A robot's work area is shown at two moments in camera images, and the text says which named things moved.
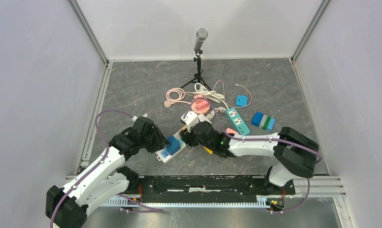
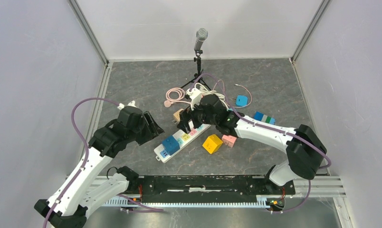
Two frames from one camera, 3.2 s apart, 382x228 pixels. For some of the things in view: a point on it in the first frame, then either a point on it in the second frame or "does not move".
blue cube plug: x=175 y=145 does not move
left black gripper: x=160 y=141 -> x=152 y=130
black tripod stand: x=198 y=76 does not move
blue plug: x=242 y=100 does not move
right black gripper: x=186 y=134 -> x=186 y=115
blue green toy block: x=265 y=122 does not move
